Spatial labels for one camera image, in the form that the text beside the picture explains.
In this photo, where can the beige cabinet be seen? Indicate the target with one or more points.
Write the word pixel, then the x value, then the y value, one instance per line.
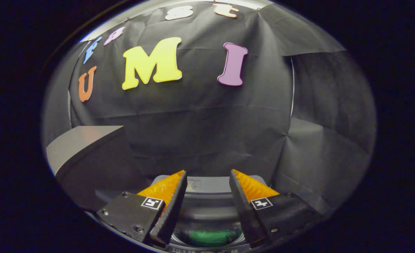
pixel 84 144

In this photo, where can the dark washing machine lid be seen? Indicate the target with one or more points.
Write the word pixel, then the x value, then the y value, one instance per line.
pixel 207 211

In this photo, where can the grey washing machine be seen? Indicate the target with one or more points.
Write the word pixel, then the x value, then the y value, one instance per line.
pixel 214 183

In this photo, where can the green polo shirt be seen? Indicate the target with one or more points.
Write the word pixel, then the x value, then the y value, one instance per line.
pixel 211 238

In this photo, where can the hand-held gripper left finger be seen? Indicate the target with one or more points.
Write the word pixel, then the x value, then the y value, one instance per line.
pixel 168 214

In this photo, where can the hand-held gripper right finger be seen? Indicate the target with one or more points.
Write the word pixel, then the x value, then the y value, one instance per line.
pixel 246 214

